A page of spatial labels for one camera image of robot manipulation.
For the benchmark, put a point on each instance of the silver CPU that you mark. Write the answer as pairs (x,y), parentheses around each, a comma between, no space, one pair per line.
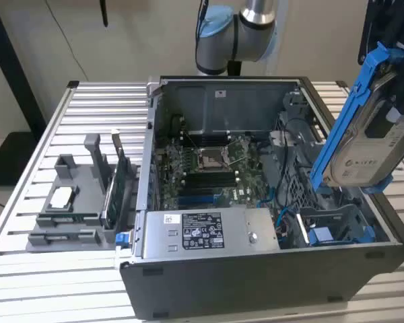
(62,198)

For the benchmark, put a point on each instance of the blue expansion slot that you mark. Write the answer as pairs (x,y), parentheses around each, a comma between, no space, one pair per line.
(198,202)

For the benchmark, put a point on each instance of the green motherboard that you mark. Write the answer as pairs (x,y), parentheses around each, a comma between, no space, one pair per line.
(249,191)

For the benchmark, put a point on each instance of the black hanging rod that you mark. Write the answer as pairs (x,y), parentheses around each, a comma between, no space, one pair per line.
(104,13)

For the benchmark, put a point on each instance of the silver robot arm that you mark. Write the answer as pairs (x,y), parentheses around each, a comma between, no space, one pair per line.
(219,50)

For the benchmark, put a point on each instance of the hard disk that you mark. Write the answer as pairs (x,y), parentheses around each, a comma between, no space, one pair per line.
(357,151)

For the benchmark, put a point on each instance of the black metal post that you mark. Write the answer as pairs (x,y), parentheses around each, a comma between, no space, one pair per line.
(10,67)

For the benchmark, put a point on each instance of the black RAM slot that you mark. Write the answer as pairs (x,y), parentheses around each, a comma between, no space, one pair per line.
(205,139)
(210,187)
(205,135)
(210,180)
(208,194)
(210,174)

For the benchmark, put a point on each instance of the blue disk carrier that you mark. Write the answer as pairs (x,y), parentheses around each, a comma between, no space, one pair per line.
(320,235)

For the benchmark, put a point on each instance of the thin metal locking lever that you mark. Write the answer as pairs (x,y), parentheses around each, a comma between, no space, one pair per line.
(192,140)

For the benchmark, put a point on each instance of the green graphics card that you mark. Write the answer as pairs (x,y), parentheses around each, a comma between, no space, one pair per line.
(119,191)

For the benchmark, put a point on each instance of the blue case latch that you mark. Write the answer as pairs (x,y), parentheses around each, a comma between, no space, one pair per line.
(122,240)

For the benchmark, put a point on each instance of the CPU socket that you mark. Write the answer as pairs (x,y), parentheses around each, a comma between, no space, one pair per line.
(208,159)

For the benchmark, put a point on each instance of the black floor plate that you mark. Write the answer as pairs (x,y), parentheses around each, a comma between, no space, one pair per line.
(10,158)

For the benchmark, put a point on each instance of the dark grey PC case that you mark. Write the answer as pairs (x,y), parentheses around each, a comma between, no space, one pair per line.
(222,286)

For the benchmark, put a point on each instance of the metal disk bay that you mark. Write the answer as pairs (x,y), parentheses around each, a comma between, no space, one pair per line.
(323,212)

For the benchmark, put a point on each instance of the grey parts rack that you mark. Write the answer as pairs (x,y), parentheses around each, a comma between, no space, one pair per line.
(67,235)

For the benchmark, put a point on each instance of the silver power supply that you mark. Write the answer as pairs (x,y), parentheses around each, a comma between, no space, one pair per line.
(229,232)

